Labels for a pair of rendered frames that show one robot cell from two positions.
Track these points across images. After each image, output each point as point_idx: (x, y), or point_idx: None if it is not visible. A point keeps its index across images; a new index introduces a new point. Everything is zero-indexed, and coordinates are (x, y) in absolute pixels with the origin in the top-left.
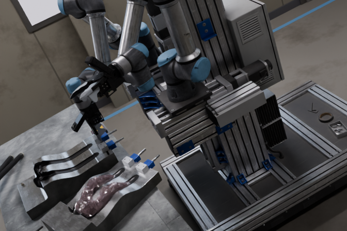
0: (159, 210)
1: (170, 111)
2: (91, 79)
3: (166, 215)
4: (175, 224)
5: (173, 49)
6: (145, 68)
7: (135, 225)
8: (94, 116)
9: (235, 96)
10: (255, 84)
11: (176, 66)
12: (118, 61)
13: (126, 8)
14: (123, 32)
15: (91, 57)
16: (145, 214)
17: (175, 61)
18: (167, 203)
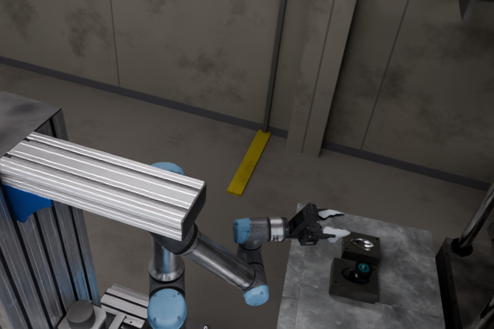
0: (292, 318)
1: (209, 328)
2: (317, 225)
3: (291, 307)
4: (292, 291)
5: (153, 304)
6: None
7: (320, 327)
8: None
9: (131, 305)
10: (104, 295)
11: (181, 286)
12: (278, 217)
13: (205, 241)
14: (229, 255)
15: (311, 203)
16: (304, 327)
17: (176, 286)
18: (280, 317)
